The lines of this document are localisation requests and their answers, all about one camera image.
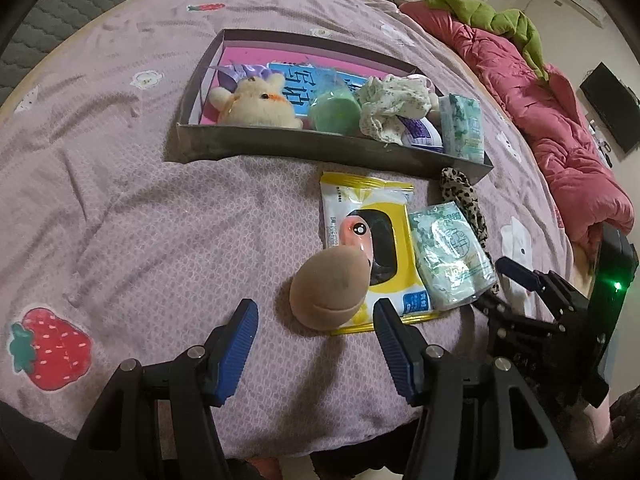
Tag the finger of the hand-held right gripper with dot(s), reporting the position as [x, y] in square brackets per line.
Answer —
[525, 337]
[520, 275]

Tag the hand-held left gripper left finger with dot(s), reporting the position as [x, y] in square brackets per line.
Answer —
[240, 345]

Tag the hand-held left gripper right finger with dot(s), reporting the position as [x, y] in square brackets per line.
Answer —
[395, 350]

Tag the green and white tissue pack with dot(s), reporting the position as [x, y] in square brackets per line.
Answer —
[462, 130]
[450, 260]

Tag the beige makeup sponge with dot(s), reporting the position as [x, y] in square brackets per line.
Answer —
[325, 285]

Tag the leopard print scrunchie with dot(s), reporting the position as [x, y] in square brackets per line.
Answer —
[460, 195]

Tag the yellow cartoon wet wipes pack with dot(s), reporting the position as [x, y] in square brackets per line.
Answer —
[385, 235]

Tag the purple and white tissue pack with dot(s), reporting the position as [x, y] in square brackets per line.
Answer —
[422, 132]

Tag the dark cardboard box pink inside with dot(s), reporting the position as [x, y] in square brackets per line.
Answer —
[300, 147]

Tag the white floral cloth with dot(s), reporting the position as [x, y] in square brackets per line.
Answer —
[385, 105]

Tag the beige plush toy purple ears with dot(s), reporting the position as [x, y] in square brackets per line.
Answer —
[255, 102]

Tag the green round sponge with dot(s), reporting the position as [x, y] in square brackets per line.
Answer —
[332, 112]

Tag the person's right forearm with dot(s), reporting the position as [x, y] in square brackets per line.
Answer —
[590, 435]

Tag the pink comforter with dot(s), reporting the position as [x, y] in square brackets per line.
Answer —
[550, 135]

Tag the pink printed bedsheet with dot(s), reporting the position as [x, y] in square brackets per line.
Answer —
[150, 210]

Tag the blue printed booklet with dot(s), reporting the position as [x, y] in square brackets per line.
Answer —
[295, 85]

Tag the green blanket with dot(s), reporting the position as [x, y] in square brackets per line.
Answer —
[475, 10]

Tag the black wall television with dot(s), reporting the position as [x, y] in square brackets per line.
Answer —
[610, 105]

